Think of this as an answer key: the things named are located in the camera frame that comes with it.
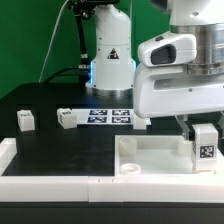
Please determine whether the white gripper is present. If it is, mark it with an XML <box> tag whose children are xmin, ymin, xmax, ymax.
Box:
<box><xmin>133</xmin><ymin>64</ymin><xmax>224</xmax><ymax>141</ymax></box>

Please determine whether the white square tabletop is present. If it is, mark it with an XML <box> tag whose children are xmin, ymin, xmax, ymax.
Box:
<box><xmin>113</xmin><ymin>134</ymin><xmax>224</xmax><ymax>177</ymax></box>

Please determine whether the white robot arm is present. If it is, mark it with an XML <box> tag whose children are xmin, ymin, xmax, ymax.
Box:
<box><xmin>86</xmin><ymin>0</ymin><xmax>224</xmax><ymax>118</ymax></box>

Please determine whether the white U-shaped obstacle fence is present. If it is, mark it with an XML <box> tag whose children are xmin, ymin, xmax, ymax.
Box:
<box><xmin>0</xmin><ymin>138</ymin><xmax>224</xmax><ymax>203</ymax></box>

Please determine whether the white sheet with tags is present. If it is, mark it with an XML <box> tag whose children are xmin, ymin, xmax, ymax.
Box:
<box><xmin>71</xmin><ymin>108</ymin><xmax>152</xmax><ymax>127</ymax></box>

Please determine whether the black cable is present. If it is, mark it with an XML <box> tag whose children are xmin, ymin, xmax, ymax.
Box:
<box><xmin>43</xmin><ymin>65</ymin><xmax>92</xmax><ymax>84</ymax></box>

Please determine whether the black camera stand pole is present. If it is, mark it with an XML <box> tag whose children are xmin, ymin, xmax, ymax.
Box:
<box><xmin>67</xmin><ymin>0</ymin><xmax>95</xmax><ymax>65</ymax></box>

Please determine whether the white cable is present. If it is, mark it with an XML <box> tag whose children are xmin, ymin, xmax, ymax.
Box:
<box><xmin>38</xmin><ymin>0</ymin><xmax>72</xmax><ymax>84</ymax></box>

